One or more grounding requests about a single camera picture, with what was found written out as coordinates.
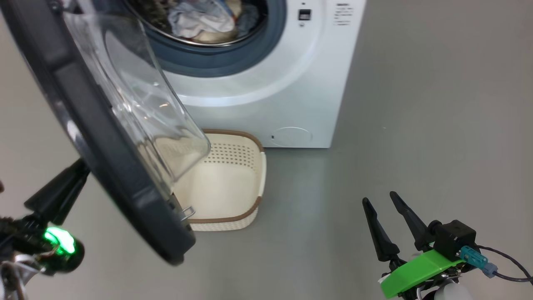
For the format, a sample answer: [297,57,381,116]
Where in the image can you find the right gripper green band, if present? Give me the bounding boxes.
[361,191,465,300]

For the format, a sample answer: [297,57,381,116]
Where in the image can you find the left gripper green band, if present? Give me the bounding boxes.
[0,158,90,276]

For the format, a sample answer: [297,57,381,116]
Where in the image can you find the dark round glass washer door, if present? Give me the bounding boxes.
[0,0,212,266]

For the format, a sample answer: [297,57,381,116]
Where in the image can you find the blue cartoon-print clothes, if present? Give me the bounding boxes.
[168,0,239,39]

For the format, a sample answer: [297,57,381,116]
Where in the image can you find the cream perforated laundry basket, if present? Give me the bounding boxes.
[172,128,267,232]

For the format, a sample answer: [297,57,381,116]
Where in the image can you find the white front-load washing machine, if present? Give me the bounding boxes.
[121,0,367,149]

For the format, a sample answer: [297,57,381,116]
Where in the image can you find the grey rubber door gasket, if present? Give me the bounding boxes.
[121,0,288,79]

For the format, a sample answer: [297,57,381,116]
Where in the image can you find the round washer filter cover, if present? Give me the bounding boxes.
[270,127,313,148]

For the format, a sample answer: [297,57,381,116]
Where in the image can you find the teal camera cable connector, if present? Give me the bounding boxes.
[459,245,498,279]

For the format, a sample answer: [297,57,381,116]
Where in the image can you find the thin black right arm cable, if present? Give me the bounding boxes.
[477,245,533,283]

